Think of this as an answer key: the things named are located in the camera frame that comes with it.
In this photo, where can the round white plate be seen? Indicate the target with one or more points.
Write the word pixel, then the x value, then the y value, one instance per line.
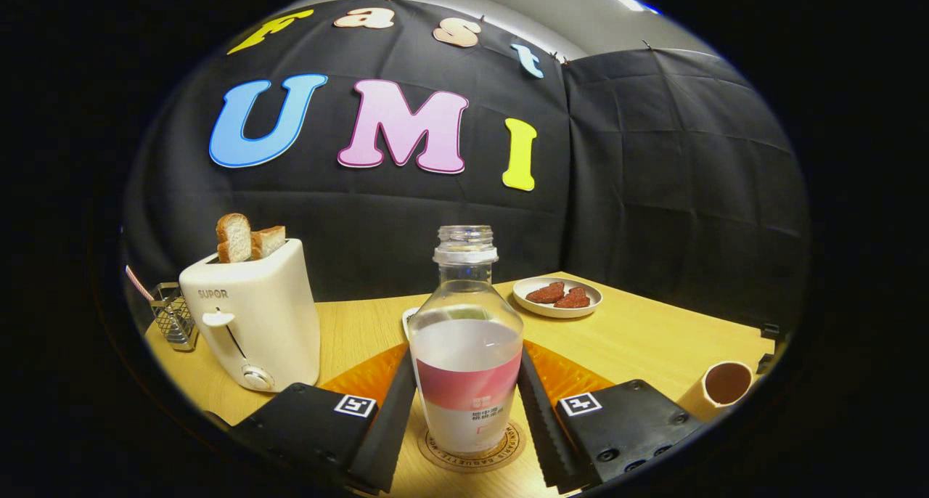
pixel 530 305

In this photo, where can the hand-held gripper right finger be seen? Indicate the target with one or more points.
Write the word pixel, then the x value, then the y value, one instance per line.
pixel 541 425

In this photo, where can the red striped straw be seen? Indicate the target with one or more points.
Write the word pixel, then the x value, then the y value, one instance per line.
pixel 139 283

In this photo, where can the white toaster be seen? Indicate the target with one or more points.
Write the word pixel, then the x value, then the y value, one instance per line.
pixel 254 316

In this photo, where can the toast bread slice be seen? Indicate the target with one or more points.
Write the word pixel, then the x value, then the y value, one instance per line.
pixel 234 238
pixel 268 242

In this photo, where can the clear juice bottle pink label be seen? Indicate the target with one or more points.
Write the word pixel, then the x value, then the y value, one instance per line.
pixel 464 367

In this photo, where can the small white rectangular dish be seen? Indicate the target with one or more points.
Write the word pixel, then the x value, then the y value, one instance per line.
pixel 408 322

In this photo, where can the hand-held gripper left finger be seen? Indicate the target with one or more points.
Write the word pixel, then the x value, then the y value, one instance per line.
pixel 388 425

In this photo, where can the black backdrop cloth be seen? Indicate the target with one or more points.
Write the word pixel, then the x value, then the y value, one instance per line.
pixel 653 193

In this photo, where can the black table clamp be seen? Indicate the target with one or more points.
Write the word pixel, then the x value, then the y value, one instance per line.
pixel 770 331
pixel 766 364

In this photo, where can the red meat piece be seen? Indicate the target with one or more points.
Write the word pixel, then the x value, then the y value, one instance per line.
pixel 546 293
pixel 573 299

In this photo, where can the wooden table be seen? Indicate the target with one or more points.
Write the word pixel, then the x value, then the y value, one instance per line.
pixel 639 338

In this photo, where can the round brown coaster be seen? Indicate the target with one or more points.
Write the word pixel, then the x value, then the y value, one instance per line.
pixel 472 462

